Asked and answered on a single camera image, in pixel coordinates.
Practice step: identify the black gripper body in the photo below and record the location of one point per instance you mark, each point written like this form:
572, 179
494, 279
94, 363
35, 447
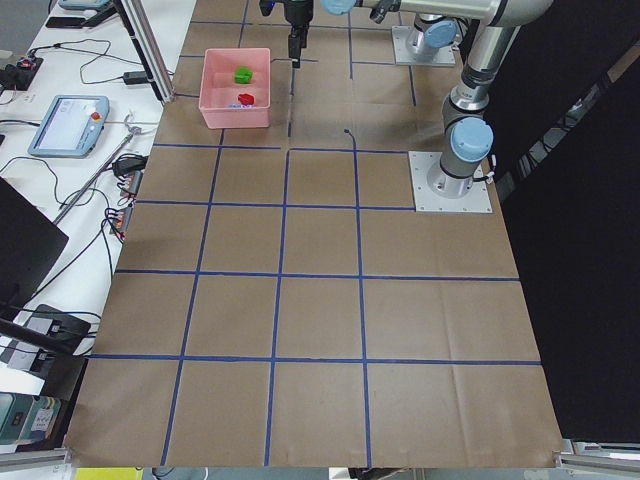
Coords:
298, 12

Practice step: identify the green toy block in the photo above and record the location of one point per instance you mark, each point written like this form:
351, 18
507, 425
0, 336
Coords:
243, 75

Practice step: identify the red toy block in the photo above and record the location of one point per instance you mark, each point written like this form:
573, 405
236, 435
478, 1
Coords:
246, 99

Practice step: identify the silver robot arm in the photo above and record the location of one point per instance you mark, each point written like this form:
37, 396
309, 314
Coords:
496, 24
430, 33

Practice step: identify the pink plastic box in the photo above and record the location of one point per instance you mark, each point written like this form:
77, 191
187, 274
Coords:
218, 89

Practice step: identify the black power adapter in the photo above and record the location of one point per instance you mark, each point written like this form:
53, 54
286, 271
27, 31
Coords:
134, 78

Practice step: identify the blue teach pendant tablet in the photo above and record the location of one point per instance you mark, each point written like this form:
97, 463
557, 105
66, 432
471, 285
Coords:
71, 126

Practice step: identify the brown paper table mat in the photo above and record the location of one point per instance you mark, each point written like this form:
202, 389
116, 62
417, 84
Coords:
278, 300

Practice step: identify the black smartphone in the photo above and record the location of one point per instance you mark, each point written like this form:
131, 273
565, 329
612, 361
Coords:
61, 22

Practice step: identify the black monitor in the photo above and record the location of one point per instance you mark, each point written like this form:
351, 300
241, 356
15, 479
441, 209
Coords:
30, 246

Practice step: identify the aluminium frame post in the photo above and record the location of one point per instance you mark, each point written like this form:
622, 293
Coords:
138, 27

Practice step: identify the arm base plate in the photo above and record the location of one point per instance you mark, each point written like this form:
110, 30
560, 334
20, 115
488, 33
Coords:
436, 192
443, 57

